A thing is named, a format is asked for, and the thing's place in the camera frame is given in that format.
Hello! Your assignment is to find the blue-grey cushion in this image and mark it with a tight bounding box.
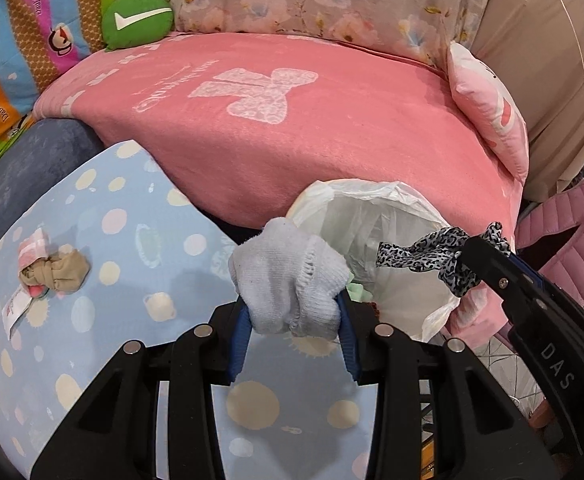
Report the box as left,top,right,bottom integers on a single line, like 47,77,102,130
0,117,105,276

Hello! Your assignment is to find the pink blanket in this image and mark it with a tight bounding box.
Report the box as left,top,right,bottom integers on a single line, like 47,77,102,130
32,31,528,348

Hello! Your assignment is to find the grey knitted sock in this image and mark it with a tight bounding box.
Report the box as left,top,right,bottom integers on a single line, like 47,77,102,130
228,217,351,338

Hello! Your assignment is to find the pink puffer jacket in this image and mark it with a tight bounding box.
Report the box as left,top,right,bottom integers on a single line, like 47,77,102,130
514,178,584,306

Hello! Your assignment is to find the white plastic bag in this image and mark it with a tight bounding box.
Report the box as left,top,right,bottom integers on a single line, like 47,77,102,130
287,178,460,343

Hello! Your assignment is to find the floral beige cloth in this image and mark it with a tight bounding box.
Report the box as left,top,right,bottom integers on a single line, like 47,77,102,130
132,0,498,68

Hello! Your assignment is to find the colourful striped cartoon quilt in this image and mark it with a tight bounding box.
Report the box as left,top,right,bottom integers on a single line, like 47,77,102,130
0,0,117,196

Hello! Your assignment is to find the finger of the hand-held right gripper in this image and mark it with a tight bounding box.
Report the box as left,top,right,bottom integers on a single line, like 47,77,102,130
459,235,543,321
507,252,573,306

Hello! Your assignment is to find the leopard print hair band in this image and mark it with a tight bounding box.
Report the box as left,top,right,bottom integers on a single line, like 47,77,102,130
376,221,513,297

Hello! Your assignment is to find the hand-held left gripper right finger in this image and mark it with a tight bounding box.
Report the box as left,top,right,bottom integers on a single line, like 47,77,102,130
336,290,555,480

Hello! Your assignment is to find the white paper label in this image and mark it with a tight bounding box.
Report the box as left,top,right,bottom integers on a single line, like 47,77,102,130
2,287,32,338

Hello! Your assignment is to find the pink printed pillow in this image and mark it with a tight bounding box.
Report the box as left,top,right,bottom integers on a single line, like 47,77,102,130
446,41,530,186

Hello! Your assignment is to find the blue dotted table cloth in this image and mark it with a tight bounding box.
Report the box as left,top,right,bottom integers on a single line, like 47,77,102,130
0,140,437,480

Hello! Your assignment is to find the beige stocking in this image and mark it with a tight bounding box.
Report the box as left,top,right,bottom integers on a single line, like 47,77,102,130
19,250,91,295

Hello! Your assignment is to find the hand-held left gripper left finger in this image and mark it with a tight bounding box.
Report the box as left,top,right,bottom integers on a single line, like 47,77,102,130
29,297,253,480

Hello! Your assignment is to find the beige curtain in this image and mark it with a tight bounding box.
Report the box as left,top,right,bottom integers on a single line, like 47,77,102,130
472,0,584,201

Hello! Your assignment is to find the green round pillow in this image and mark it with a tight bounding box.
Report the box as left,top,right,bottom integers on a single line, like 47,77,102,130
102,0,174,51

